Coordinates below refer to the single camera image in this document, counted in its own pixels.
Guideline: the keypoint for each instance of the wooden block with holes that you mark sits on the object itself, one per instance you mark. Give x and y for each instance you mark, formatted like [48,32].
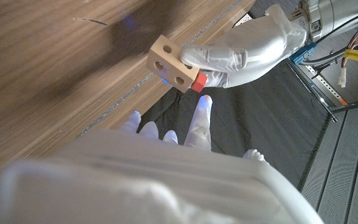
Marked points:
[169,65]

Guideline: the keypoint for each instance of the perforated metal rack upright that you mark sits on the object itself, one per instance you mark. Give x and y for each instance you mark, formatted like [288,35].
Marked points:
[326,85]

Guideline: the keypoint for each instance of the black backdrop stand pole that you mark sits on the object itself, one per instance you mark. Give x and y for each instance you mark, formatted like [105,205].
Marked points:
[311,87]

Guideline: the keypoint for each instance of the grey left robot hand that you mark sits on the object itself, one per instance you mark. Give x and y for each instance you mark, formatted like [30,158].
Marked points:
[250,53]

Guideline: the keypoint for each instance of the white power strip box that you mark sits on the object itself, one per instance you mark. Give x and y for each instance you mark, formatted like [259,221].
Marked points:
[242,20]

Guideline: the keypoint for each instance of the black backdrop top crossbar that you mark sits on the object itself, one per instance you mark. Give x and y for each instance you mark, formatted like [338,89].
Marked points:
[314,152]

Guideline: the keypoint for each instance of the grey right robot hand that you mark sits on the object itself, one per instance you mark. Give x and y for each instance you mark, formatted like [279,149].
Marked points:
[154,180]

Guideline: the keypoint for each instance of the wooden screw with red head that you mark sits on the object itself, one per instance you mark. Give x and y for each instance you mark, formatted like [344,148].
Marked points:
[200,82]

